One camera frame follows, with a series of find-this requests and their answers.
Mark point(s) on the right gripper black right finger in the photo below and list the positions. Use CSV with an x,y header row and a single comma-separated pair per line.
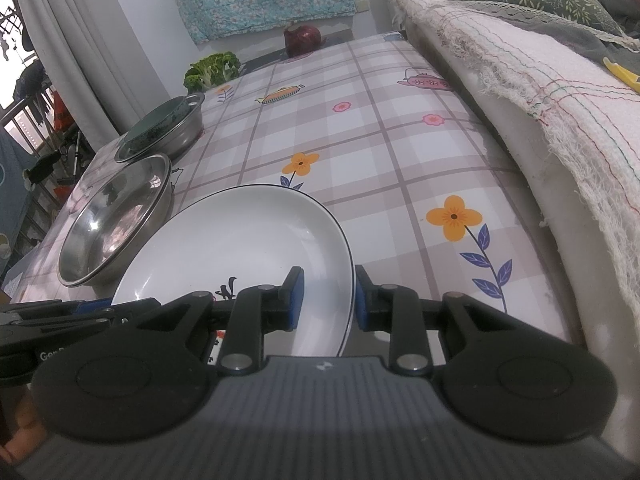
x,y
499,374

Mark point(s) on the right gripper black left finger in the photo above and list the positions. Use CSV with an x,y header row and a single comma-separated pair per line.
x,y
150,375

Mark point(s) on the large steel basin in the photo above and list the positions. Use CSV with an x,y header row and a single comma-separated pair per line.
x,y
115,224

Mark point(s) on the white ceramic plate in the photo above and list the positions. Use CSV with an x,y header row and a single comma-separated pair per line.
x,y
247,236

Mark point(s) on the steel bowl with handles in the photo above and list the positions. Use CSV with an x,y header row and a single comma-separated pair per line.
x,y
170,129

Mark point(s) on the white grey curtain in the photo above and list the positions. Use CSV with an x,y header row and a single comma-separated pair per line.
x,y
95,62

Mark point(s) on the white fringed blanket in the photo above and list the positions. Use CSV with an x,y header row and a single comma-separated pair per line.
x,y
589,117

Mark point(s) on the green leafy cabbage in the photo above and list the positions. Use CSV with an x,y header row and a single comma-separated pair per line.
x,y
212,71

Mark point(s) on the dark red cabbage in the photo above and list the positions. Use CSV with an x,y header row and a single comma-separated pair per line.
x,y
301,39

